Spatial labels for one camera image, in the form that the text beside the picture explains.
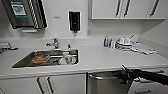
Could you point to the small wall label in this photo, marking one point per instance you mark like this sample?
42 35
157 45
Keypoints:
57 17

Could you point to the folded white cloth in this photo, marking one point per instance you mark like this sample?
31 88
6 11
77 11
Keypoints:
144 50

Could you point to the white sink base cabinet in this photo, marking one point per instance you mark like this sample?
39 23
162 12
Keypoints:
43 85

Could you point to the black paper towel dispenser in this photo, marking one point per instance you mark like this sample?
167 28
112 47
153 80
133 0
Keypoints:
25 13

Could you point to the white wall cabinet three doors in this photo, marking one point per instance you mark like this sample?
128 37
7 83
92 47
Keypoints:
130 8

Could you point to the white cup in sink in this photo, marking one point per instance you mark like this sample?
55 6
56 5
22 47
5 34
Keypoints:
69 59

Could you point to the dish soap bottle blue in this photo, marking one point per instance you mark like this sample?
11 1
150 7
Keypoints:
106 42

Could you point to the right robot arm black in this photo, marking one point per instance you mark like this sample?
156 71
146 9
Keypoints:
153 76

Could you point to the stacked white dishes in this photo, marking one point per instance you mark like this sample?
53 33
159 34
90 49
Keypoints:
124 43

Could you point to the stainless steel sink basin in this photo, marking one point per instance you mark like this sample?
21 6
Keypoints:
55 59

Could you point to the stainless steel dishwasher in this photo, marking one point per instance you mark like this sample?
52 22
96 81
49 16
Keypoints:
103 85

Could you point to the chrome sink faucet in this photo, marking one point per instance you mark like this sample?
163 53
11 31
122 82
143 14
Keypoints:
54 43

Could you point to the black wall soap dispenser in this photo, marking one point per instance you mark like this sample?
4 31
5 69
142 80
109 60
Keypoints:
74 20

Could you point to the white drawer unit beside dishwasher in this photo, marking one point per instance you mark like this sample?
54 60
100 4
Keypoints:
146 89

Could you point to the small white bottle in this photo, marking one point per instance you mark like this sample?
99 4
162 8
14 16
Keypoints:
112 44

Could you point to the dish drying rack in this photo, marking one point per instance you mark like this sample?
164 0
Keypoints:
8 46

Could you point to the orange bowl in sink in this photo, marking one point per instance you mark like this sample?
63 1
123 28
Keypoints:
40 58

